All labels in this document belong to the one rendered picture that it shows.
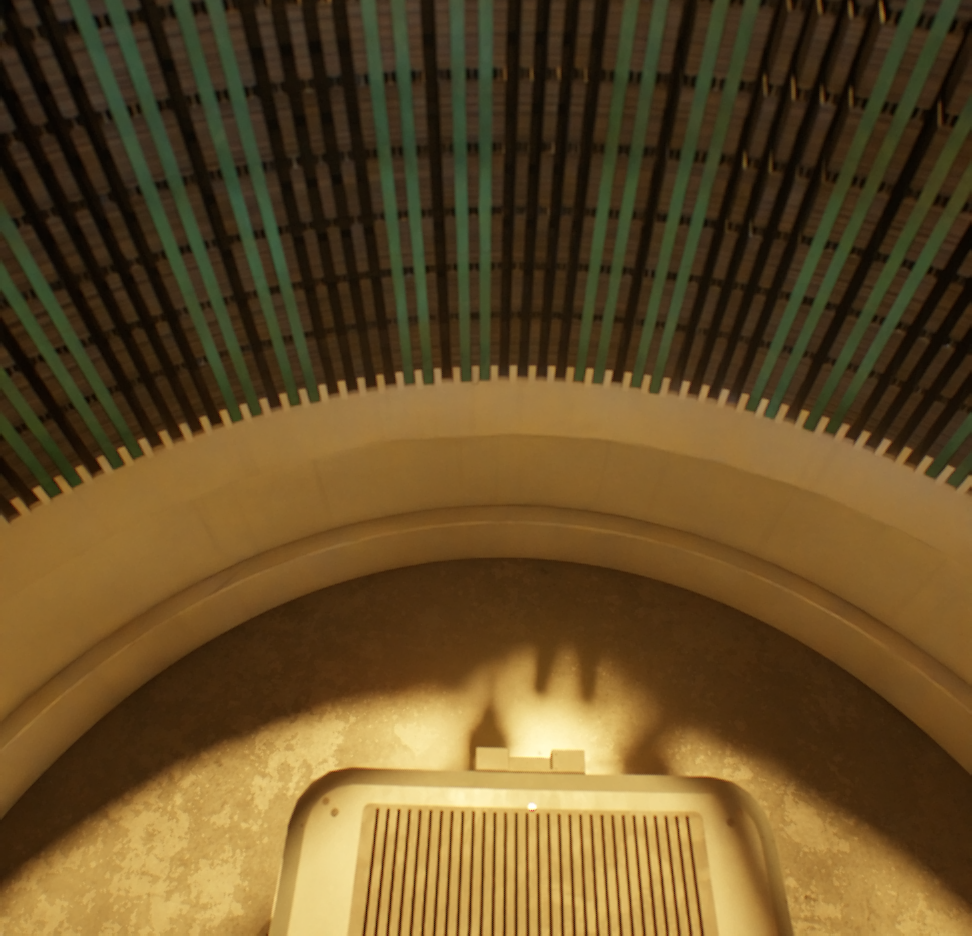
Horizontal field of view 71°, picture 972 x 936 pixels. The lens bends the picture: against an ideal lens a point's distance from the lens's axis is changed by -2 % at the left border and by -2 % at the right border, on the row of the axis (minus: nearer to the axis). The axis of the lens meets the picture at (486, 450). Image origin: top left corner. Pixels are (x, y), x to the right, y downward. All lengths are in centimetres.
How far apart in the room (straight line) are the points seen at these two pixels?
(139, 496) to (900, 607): 105
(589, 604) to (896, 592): 47
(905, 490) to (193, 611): 100
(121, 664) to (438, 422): 63
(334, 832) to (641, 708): 55
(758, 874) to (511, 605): 59
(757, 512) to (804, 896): 53
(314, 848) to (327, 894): 5
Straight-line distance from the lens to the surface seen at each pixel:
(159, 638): 122
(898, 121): 67
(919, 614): 121
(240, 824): 117
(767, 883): 86
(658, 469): 111
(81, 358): 74
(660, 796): 85
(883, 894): 123
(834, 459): 90
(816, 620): 125
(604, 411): 88
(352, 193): 68
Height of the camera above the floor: 110
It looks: 50 degrees down
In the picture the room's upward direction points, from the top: straight up
